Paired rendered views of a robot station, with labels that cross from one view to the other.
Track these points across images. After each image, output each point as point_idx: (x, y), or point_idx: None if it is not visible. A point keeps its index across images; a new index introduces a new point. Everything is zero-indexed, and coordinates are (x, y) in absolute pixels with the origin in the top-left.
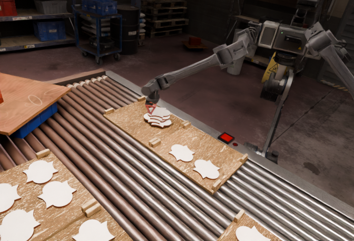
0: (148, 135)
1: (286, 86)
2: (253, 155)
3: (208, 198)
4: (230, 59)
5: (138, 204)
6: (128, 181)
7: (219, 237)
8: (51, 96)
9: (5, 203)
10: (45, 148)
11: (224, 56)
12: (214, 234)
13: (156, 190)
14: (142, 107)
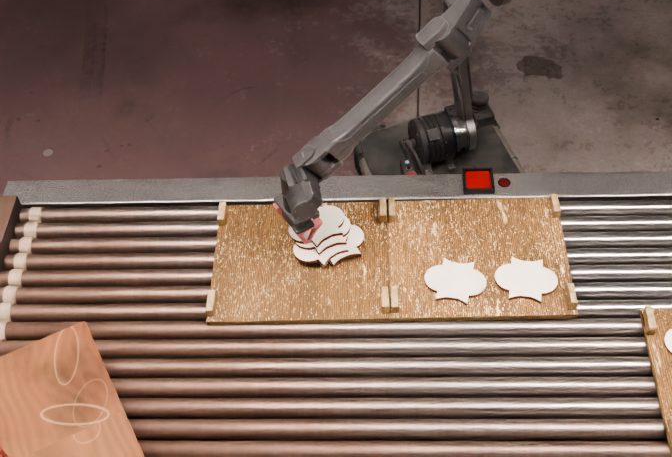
0: (356, 293)
1: None
2: (553, 182)
3: (577, 327)
4: (467, 44)
5: (502, 428)
6: (439, 408)
7: (656, 374)
8: (87, 376)
9: None
10: None
11: (453, 46)
12: (641, 377)
13: (495, 383)
14: (253, 236)
